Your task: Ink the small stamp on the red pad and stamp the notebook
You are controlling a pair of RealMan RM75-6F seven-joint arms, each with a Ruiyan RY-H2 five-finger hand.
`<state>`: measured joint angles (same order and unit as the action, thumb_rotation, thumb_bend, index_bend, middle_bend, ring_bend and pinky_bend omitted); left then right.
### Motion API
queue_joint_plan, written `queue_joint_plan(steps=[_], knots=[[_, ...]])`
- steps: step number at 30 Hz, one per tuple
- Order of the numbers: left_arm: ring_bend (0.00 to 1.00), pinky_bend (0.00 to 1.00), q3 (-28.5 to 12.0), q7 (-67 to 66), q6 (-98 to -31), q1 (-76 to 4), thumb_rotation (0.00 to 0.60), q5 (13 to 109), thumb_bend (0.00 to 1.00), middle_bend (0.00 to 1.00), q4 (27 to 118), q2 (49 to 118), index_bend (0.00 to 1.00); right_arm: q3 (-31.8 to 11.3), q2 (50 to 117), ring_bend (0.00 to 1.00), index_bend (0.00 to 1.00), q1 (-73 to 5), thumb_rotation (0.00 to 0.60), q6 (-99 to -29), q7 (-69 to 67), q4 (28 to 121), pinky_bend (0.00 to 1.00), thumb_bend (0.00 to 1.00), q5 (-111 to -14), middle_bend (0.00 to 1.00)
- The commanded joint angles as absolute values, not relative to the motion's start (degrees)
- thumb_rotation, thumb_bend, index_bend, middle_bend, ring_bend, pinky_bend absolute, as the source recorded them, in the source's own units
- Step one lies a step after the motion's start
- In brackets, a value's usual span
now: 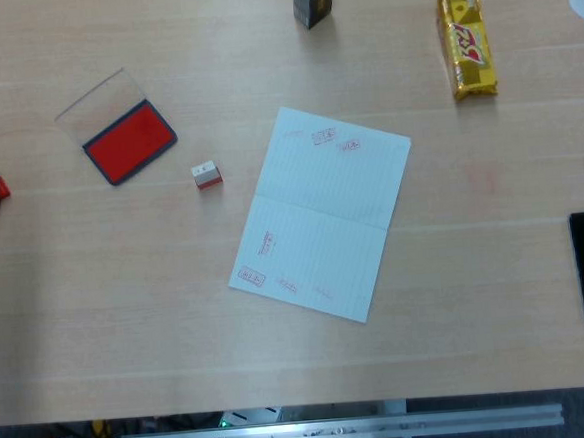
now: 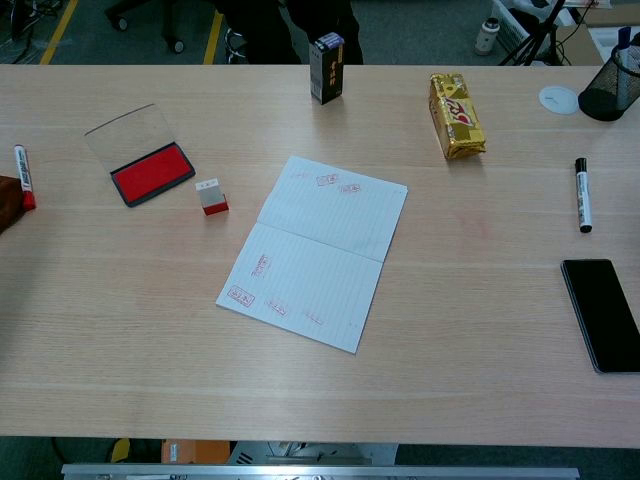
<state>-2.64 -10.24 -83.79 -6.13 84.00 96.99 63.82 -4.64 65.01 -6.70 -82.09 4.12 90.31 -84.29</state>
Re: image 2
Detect red and silver stamp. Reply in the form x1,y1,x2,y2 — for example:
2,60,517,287
195,178,230,217

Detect light blue lined paper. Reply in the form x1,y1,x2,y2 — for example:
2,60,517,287
215,155,409,355

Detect black upright carton box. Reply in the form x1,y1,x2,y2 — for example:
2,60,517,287
308,31,346,106

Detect gold foil snack package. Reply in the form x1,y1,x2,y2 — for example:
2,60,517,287
427,72,488,161

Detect red ink pad clear lid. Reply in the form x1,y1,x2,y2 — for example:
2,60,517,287
83,103,197,209

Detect chrome stool base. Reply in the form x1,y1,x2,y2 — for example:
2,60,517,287
224,27,249,64

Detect person legs black trousers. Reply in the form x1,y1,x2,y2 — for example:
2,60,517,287
214,0,365,66

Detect orange box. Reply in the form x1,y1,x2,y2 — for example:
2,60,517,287
160,438,231,465

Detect white bottle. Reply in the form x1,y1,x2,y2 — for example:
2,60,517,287
474,17,501,56

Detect black whiteboard marker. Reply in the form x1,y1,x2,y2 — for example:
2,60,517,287
573,157,595,235

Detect black office chair base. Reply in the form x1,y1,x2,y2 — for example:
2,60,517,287
103,0,201,55

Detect white plastic crate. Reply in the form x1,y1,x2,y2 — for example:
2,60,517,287
492,0,531,49

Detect red whiteboard marker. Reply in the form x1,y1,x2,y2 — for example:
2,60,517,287
13,144,38,211

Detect black tripod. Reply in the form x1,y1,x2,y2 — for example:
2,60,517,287
498,0,571,67

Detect brown cloth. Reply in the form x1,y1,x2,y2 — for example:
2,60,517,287
0,174,26,235

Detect cardboard box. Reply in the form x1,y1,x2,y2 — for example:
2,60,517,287
554,22,606,66

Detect black mesh pen holder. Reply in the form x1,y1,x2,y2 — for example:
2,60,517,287
577,44,640,122

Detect aluminium rail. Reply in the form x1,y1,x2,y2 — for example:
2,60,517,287
60,463,581,480

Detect white round cable grommet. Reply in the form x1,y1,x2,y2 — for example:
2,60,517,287
538,85,581,116

